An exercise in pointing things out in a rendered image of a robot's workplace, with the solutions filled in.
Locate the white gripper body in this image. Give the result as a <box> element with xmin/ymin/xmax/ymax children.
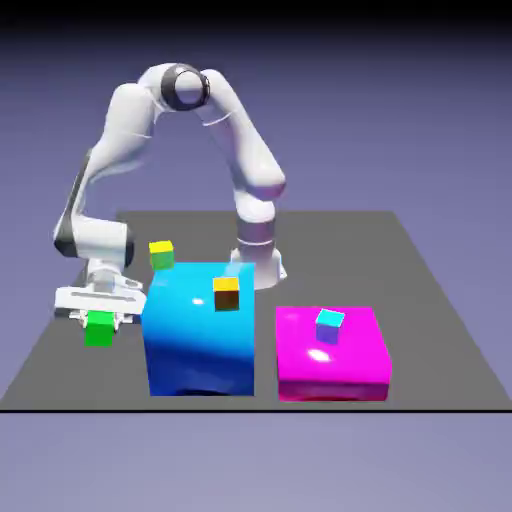
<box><xmin>54</xmin><ymin>285</ymin><xmax>148</xmax><ymax>320</ymax></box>

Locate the small orange cube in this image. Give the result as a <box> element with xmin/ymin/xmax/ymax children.
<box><xmin>212</xmin><ymin>276</ymin><xmax>241</xmax><ymax>312</ymax></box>

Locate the small green cube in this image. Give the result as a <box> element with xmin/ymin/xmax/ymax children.
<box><xmin>83</xmin><ymin>310</ymin><xmax>117</xmax><ymax>348</ymax></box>

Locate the small cyan cube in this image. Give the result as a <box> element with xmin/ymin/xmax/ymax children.
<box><xmin>314</xmin><ymin>307</ymin><xmax>346</xmax><ymax>345</ymax></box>

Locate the large blue box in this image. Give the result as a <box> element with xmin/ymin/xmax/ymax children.
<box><xmin>141</xmin><ymin>261</ymin><xmax>257</xmax><ymax>398</ymax></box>

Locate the small yellow cube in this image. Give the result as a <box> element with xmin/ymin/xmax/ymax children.
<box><xmin>148</xmin><ymin>239</ymin><xmax>176</xmax><ymax>271</ymax></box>

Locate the large magenta box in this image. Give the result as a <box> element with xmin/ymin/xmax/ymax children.
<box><xmin>274</xmin><ymin>305</ymin><xmax>393</xmax><ymax>403</ymax></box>

